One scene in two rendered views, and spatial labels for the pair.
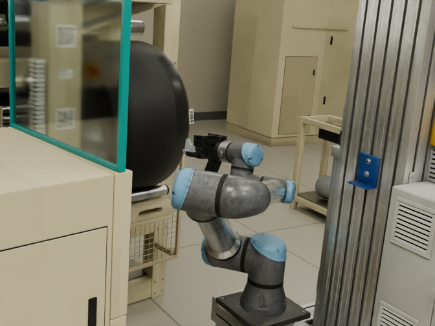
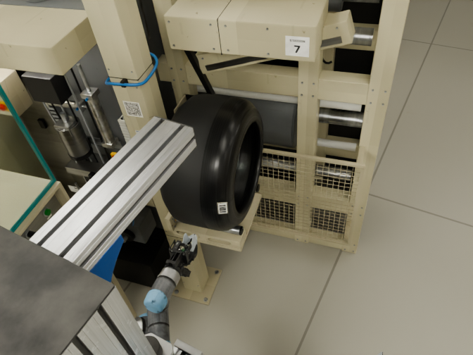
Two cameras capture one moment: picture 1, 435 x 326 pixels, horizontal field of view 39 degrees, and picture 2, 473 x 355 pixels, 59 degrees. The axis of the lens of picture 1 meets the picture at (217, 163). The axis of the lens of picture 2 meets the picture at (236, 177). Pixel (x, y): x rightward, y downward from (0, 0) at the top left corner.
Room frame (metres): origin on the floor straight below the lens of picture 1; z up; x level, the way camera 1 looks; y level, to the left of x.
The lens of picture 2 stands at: (1.97, -0.90, 2.51)
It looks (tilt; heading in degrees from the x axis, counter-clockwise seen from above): 46 degrees down; 68
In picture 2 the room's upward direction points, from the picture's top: 7 degrees counter-clockwise
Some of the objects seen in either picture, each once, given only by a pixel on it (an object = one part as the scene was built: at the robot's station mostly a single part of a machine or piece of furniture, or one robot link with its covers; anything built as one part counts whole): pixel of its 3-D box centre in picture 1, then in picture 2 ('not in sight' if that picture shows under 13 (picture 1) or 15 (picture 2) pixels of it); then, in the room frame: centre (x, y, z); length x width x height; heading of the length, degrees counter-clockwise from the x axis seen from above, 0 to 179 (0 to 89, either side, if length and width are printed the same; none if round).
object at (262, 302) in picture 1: (264, 290); not in sight; (1.81, -0.18, 0.77); 0.15 x 0.15 x 0.10
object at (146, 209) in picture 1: (129, 211); (209, 231); (2.28, 0.33, 0.84); 0.36 x 0.09 x 0.06; 135
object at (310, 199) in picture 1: (334, 170); not in sight; (4.84, -0.96, 0.40); 0.60 x 0.35 x 0.80; 34
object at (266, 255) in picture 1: (265, 257); not in sight; (1.82, -0.18, 0.88); 0.13 x 0.12 x 0.14; 72
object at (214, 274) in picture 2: not in sight; (196, 282); (2.19, 0.60, 0.01); 0.27 x 0.27 x 0.02; 45
